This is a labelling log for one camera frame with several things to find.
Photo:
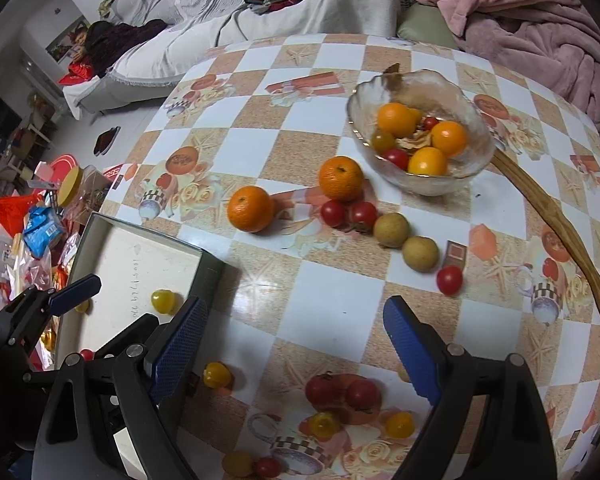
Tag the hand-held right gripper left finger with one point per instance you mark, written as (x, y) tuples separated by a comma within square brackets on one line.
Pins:
[(179, 347)]

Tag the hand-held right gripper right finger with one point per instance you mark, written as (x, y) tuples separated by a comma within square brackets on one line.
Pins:
[(410, 350)]

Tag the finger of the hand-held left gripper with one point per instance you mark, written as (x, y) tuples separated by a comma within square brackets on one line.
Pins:
[(126, 332), (75, 292)]

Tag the white shallow box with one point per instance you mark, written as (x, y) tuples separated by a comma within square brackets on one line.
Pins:
[(130, 260)]

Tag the red cherry tomato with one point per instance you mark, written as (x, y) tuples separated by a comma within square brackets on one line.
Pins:
[(364, 215), (449, 280), (363, 394), (396, 158), (268, 467), (321, 389), (333, 212), (430, 122), (86, 355)]

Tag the blue snack packet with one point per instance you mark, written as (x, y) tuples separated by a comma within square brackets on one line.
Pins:
[(42, 230)]

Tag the brown longan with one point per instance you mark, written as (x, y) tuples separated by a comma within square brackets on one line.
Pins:
[(391, 230), (420, 254)]

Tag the red plastic bag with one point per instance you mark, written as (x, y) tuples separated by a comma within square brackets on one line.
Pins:
[(12, 210)]

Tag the jar with yellow lid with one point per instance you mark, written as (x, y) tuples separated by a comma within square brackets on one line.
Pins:
[(72, 185)]

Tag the checkered printed tablecloth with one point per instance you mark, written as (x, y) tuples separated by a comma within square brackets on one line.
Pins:
[(300, 285)]

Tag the dark red slipper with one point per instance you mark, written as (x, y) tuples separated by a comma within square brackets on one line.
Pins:
[(106, 141)]

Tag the orange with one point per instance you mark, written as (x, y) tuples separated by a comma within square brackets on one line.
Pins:
[(250, 208), (341, 178), (449, 138), (396, 119), (427, 161)]

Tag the long wooden stick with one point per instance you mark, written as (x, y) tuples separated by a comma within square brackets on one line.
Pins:
[(555, 220)]

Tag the brown fruit peel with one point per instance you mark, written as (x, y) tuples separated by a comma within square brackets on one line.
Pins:
[(414, 141)]

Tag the olive yellow cherry tomato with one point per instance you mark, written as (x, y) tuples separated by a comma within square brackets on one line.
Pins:
[(382, 141)]

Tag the dark maroon garment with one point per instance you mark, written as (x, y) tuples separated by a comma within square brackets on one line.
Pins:
[(115, 40)]

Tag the glass bowl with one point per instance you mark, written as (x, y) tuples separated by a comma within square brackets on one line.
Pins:
[(415, 87)]

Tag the grey covered sofa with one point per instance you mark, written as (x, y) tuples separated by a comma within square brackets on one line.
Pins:
[(205, 0)]

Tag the green cushion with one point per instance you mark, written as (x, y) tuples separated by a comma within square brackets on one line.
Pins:
[(425, 25)]

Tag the pink fleece blanket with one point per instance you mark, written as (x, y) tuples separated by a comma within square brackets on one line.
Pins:
[(520, 20)]

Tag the wall picture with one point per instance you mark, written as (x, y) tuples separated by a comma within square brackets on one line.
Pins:
[(65, 40)]

